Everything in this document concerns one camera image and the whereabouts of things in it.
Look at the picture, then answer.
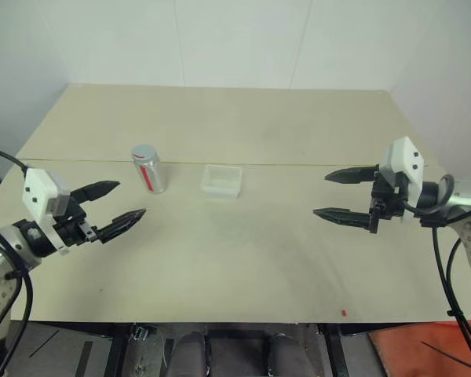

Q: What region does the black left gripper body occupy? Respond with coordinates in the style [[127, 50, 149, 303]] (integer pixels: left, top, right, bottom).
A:
[[53, 195, 104, 249]]

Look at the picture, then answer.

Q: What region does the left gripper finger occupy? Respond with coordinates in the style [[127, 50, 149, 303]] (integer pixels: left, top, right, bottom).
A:
[[70, 180, 122, 206], [95, 208, 148, 245]]

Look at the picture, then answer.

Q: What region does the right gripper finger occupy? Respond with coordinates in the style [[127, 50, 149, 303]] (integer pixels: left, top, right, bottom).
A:
[[312, 206, 374, 234], [324, 164, 379, 185]]

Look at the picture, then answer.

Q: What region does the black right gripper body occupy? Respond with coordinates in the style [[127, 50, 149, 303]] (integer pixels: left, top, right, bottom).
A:
[[370, 169, 411, 236]]

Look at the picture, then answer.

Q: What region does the clear plastic jar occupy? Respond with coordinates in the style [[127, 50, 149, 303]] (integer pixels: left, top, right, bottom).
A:
[[133, 153, 166, 195]]

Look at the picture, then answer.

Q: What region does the grey jar lid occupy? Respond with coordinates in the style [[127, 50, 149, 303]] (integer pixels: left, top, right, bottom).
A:
[[131, 144, 159, 163]]

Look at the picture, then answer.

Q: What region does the clear plastic container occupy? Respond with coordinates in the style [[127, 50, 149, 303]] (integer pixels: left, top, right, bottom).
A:
[[200, 164, 244, 201]]

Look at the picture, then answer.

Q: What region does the dusty grey rounded shape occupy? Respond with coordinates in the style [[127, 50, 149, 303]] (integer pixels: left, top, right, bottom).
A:
[[124, 332, 162, 377]]

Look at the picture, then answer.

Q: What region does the dark grey rounded shape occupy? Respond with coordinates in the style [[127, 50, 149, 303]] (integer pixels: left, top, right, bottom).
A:
[[167, 331, 210, 377], [266, 332, 313, 377]]

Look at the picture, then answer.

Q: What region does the orange floor mat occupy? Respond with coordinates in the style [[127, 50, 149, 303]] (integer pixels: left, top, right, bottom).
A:
[[367, 319, 471, 377]]

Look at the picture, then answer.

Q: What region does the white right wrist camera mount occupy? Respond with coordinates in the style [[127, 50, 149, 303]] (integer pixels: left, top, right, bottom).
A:
[[378, 136, 425, 225]]

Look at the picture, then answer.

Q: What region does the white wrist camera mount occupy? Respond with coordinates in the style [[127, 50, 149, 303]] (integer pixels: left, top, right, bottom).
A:
[[22, 167, 71, 257], [378, 136, 425, 225]]

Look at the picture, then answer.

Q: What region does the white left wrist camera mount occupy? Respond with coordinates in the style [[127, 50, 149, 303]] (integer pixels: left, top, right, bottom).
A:
[[22, 167, 71, 257]]

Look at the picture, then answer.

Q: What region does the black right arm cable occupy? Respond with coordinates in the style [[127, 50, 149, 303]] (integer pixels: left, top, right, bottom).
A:
[[401, 173, 471, 371]]

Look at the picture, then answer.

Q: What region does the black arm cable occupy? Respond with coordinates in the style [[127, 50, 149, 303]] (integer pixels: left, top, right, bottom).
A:
[[401, 173, 471, 371], [0, 145, 35, 370]]

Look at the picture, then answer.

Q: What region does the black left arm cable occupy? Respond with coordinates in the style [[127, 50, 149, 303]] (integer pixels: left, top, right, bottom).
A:
[[0, 145, 35, 370]]

